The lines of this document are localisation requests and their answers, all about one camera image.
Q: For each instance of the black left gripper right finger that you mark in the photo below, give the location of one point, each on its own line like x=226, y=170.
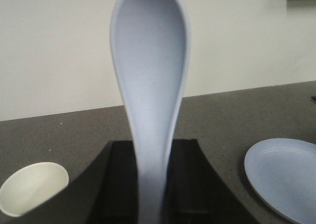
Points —
x=195, y=193

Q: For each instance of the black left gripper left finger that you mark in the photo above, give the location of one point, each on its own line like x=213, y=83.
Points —
x=105, y=193

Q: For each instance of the paper cup white inside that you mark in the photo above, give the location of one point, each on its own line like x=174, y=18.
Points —
x=31, y=186

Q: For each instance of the light blue plastic plate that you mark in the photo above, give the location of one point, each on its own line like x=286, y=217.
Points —
x=282, y=172

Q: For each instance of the light blue plastic spoon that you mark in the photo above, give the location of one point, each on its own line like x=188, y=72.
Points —
x=150, y=45

